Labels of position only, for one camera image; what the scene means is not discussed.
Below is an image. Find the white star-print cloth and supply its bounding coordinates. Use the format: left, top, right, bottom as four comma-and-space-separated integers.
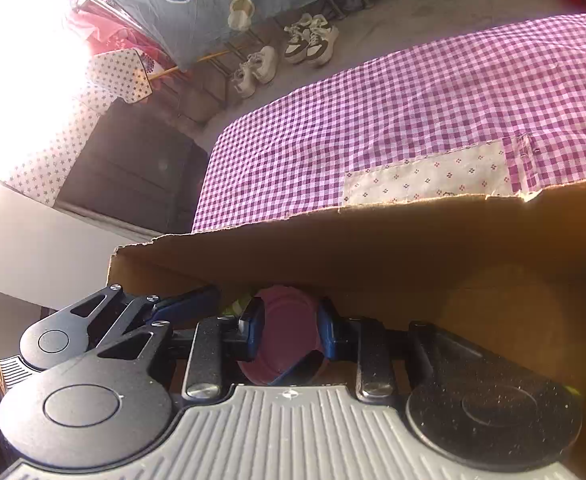
5, 50, 154, 208

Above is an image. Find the green lip balm tube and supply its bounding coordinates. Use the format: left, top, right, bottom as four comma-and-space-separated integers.
220, 295, 254, 318

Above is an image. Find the pink collapsible bowl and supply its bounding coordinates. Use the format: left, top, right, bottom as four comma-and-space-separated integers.
237, 285, 330, 387

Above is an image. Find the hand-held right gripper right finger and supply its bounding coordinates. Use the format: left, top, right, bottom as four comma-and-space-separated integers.
315, 297, 455, 402

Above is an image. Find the brown cardboard box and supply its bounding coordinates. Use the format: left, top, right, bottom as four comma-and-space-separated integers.
107, 179, 586, 480

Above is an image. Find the white chunky shoe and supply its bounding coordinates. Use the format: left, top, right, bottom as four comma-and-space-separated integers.
230, 62, 259, 100
247, 46, 279, 85

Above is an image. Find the purple checkered tablecloth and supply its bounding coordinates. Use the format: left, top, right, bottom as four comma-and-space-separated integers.
192, 12, 586, 233

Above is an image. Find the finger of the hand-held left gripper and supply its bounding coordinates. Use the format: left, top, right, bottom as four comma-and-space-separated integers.
70, 284, 221, 343

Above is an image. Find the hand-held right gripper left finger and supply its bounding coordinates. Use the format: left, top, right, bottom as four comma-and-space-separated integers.
95, 297, 266, 402

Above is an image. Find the yellow pole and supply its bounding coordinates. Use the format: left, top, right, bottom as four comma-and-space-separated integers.
148, 50, 229, 81

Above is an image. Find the dark grey cabinet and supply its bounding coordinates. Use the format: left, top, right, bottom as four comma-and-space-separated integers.
55, 97, 209, 233

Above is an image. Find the blue blanket with circles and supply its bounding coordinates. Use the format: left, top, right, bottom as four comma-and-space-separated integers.
80, 0, 424, 72

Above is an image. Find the pink hanging clothing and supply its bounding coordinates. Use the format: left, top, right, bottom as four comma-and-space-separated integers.
65, 0, 164, 61

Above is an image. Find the white and dark sneaker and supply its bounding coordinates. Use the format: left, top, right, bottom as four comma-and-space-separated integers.
305, 15, 340, 67
283, 12, 320, 65

